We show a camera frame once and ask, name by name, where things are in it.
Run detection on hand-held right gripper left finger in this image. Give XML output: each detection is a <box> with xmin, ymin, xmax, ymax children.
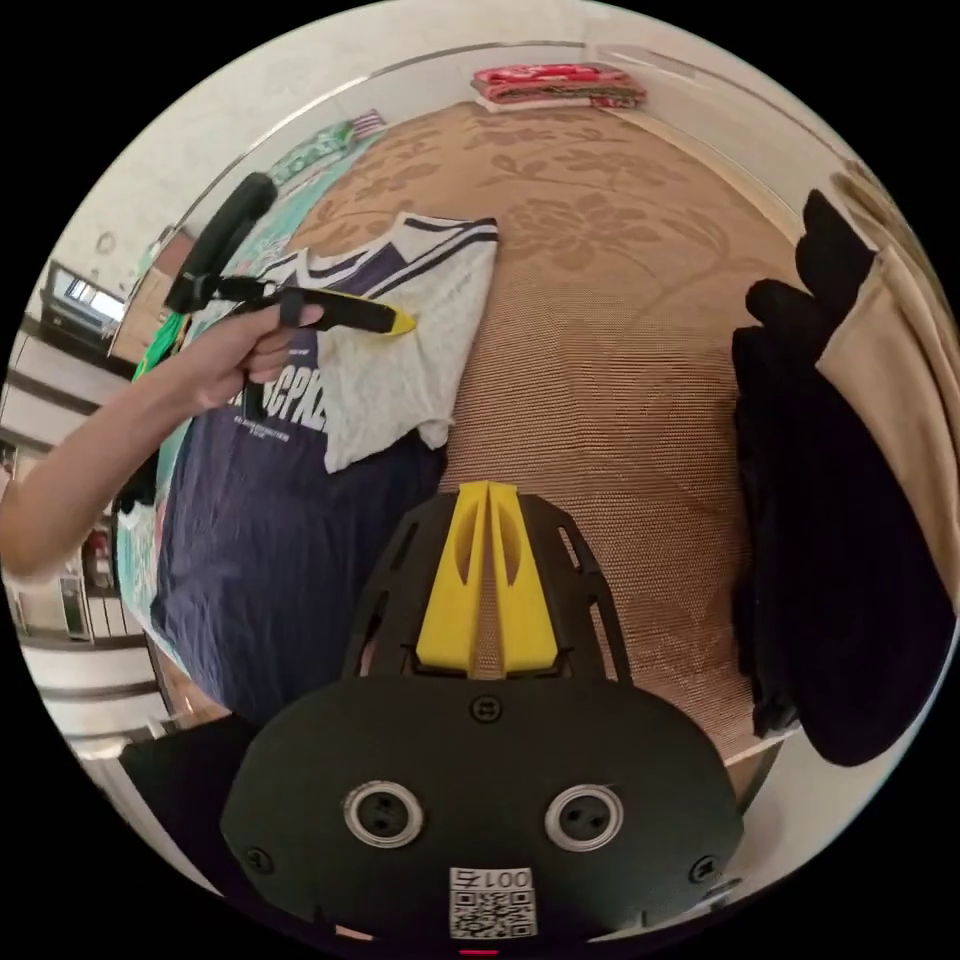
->
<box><xmin>416</xmin><ymin>482</ymin><xmax>490</xmax><ymax>670</ymax></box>

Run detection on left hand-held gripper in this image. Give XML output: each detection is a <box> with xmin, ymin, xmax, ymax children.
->
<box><xmin>212</xmin><ymin>275</ymin><xmax>418</xmax><ymax>337</ymax></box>

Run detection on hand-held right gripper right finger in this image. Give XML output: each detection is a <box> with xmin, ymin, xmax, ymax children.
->
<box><xmin>487</xmin><ymin>482</ymin><xmax>561</xmax><ymax>670</ymax></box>

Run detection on person's left forearm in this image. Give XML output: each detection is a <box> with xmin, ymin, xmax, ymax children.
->
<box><xmin>0</xmin><ymin>365</ymin><xmax>226</xmax><ymax>580</ymax></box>

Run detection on black t-shirt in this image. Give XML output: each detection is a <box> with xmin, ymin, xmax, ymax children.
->
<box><xmin>730</xmin><ymin>189</ymin><xmax>959</xmax><ymax>768</ymax></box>

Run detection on person's left hand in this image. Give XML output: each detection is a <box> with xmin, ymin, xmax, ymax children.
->
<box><xmin>196</xmin><ymin>303</ymin><xmax>325</xmax><ymax>412</ymax></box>

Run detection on pile of clothes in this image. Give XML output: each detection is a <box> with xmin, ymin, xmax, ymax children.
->
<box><xmin>149</xmin><ymin>212</ymin><xmax>500</xmax><ymax>725</ymax></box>

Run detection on red patterned folded blanket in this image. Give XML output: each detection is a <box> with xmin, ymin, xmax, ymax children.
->
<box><xmin>471</xmin><ymin>62</ymin><xmax>649</xmax><ymax>115</ymax></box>

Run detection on beige garment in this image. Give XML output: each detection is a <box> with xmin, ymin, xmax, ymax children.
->
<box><xmin>815</xmin><ymin>158</ymin><xmax>960</xmax><ymax>601</ymax></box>

